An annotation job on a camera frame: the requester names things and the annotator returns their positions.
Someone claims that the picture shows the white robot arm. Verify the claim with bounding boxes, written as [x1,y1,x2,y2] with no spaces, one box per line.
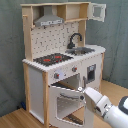
[78,87,128,128]

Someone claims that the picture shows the grey range hood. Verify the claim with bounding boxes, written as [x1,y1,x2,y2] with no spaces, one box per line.
[34,5,64,27]

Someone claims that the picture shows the wooden toy kitchen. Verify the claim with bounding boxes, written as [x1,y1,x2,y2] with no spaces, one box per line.
[22,2,105,128]

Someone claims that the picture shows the left red oven knob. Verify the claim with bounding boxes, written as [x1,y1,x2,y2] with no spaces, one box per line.
[54,73,60,79]

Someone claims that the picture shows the red oven knob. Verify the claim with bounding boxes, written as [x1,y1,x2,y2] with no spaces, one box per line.
[54,73,60,79]
[71,66,78,73]

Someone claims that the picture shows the white microwave door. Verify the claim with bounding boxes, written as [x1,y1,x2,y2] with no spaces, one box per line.
[88,3,106,22]

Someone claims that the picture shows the white oven door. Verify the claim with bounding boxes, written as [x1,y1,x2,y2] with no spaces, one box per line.
[48,84,97,128]

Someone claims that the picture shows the right red oven knob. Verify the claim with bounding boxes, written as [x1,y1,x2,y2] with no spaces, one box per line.
[71,66,78,73]

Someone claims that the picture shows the black stovetop red burners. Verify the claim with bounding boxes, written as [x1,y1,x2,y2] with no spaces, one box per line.
[34,53,71,67]

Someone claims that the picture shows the white cabinet door with dispenser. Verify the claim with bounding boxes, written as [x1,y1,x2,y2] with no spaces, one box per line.
[81,55,102,91]

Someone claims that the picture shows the black toy faucet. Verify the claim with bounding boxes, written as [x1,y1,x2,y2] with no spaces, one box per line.
[67,33,82,49]

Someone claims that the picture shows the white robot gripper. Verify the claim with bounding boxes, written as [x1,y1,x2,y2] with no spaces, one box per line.
[78,87,112,117]

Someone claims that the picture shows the grey metal sink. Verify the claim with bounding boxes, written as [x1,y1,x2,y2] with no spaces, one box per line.
[66,47,94,56]

